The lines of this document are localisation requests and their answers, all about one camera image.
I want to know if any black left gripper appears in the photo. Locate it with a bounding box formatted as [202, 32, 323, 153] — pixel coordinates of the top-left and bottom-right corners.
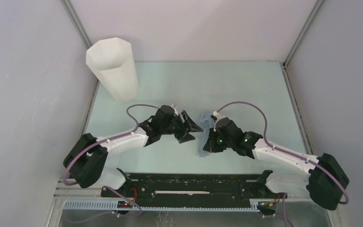
[161, 111, 203, 144]

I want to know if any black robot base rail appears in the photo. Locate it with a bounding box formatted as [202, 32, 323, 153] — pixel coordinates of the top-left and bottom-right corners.
[101, 169, 288, 209]

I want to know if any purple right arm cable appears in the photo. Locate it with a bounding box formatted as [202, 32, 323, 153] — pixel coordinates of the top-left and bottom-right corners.
[216, 101, 351, 205]

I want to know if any white octagonal trash bin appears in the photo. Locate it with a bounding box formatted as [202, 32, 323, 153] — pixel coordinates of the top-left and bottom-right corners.
[86, 37, 139, 102]

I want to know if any right aluminium frame post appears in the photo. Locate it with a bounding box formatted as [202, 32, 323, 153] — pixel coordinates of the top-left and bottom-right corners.
[286, 0, 363, 227]

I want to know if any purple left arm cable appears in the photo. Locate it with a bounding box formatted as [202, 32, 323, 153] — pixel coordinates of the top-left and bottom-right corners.
[63, 104, 160, 187]

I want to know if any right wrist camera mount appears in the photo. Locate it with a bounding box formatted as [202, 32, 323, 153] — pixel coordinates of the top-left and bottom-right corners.
[212, 111, 226, 124]

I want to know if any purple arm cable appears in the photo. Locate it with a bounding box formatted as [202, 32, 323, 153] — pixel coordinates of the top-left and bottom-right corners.
[63, 104, 160, 187]
[216, 101, 351, 205]

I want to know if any left aluminium frame post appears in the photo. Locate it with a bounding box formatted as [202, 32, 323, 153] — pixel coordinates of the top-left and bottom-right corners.
[45, 0, 99, 227]

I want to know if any white slotted cable duct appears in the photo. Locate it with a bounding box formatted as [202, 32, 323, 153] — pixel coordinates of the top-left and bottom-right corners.
[63, 199, 259, 212]

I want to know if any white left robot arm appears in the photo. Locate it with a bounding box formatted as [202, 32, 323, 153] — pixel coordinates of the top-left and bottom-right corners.
[63, 105, 203, 197]

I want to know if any aluminium frame post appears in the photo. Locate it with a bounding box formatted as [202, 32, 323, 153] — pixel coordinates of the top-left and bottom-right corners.
[45, 0, 99, 227]
[286, 0, 363, 227]

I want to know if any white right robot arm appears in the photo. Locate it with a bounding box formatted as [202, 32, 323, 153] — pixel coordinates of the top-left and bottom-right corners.
[203, 115, 349, 210]

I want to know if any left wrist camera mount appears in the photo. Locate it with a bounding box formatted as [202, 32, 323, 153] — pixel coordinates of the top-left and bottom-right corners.
[171, 104, 180, 116]

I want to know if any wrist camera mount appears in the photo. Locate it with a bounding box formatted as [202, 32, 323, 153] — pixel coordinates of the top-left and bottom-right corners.
[212, 111, 226, 124]
[171, 104, 180, 116]

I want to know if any light blue plastic trash bag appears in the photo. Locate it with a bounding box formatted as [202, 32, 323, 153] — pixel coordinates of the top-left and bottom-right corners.
[198, 112, 215, 157]

